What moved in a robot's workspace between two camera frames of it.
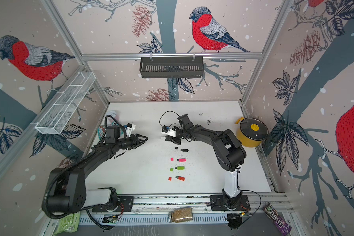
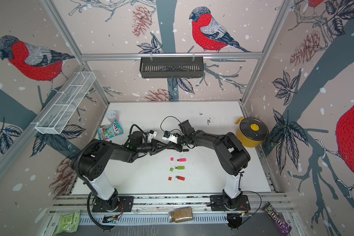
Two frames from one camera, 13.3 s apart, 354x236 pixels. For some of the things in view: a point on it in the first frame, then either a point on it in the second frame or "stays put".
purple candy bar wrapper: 280,224 stays put
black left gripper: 132,138 to 155,146
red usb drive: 180,178 stays put
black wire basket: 171,67 stays put
